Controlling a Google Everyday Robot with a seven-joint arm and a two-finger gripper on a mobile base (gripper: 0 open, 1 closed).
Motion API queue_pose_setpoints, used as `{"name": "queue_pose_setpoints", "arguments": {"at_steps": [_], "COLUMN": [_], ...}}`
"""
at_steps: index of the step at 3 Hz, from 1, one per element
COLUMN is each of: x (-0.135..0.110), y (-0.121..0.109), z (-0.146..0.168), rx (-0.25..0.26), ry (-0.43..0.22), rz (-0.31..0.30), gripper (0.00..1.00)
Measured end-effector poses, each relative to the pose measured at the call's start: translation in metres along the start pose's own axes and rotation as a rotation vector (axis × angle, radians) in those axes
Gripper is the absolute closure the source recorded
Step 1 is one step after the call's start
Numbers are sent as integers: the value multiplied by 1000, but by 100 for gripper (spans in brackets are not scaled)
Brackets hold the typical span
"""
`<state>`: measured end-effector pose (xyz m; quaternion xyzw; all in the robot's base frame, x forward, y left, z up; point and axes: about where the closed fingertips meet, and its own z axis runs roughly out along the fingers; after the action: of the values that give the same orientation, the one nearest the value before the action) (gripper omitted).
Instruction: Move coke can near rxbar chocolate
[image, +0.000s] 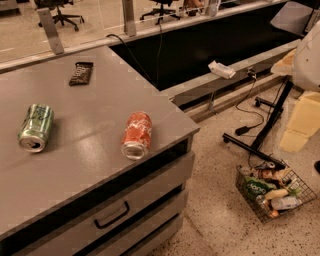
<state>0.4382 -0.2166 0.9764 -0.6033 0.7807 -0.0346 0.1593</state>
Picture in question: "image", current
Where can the metal railing post middle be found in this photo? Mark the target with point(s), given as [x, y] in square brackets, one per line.
[129, 20]

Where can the metal railing post left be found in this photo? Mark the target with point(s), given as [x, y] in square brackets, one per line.
[48, 25]

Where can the green soda can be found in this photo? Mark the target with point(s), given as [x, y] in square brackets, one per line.
[35, 130]

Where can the black drawer handle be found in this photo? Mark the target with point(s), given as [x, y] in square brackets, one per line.
[107, 221]

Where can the black office chair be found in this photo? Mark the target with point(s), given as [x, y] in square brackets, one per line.
[60, 17]
[161, 11]

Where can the clear plastic bottle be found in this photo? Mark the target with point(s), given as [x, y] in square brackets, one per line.
[285, 203]

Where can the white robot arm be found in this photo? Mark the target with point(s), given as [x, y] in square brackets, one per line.
[306, 63]

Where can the metal railing post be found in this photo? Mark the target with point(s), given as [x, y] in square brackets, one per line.
[129, 20]
[48, 25]

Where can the green snack bag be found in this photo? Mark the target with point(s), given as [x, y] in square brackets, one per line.
[255, 187]

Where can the wire basket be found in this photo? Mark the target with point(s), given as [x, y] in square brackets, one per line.
[272, 192]

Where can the grey drawer cabinet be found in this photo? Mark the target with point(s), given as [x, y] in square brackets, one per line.
[49, 201]

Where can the red coke can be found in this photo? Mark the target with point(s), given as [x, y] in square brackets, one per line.
[136, 140]

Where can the black office chair right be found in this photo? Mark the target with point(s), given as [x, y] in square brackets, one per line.
[161, 11]

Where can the black shoe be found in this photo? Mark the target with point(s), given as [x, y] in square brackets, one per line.
[317, 166]

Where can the dark rxbar chocolate bar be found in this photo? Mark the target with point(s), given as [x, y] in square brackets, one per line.
[82, 74]

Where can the black stand base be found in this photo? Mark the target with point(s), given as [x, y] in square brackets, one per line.
[277, 109]

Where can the black office chair left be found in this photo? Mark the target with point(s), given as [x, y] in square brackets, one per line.
[60, 17]

